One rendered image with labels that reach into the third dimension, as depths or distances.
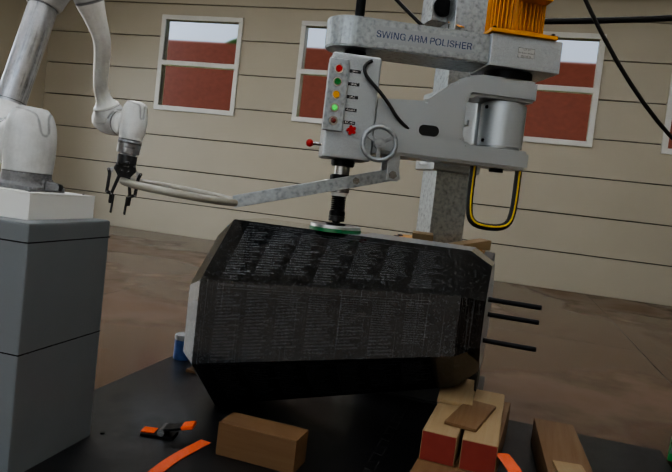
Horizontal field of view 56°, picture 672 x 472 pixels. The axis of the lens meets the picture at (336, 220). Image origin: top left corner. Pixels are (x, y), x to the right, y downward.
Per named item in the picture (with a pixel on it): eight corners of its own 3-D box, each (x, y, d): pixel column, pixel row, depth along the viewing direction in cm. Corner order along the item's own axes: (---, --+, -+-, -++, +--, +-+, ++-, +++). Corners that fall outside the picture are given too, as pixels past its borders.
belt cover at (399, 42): (533, 91, 282) (538, 54, 281) (558, 83, 257) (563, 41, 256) (321, 63, 272) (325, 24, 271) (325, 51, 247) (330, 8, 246)
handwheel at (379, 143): (391, 165, 258) (396, 128, 257) (396, 164, 248) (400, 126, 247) (355, 160, 257) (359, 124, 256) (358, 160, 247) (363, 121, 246)
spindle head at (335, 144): (398, 173, 277) (410, 72, 274) (408, 173, 255) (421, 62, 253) (317, 164, 273) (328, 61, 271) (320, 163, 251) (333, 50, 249)
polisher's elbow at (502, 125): (468, 147, 277) (474, 103, 276) (509, 153, 280) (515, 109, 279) (485, 145, 258) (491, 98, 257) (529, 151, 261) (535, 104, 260)
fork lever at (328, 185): (393, 179, 275) (391, 168, 275) (402, 179, 256) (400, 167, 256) (237, 206, 270) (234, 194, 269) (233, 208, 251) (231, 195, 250)
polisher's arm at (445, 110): (506, 195, 281) (520, 85, 278) (527, 196, 258) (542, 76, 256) (344, 176, 274) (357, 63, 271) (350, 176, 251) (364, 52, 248)
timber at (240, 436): (214, 454, 223) (218, 421, 223) (230, 442, 235) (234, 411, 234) (292, 475, 214) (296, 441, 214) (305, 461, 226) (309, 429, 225)
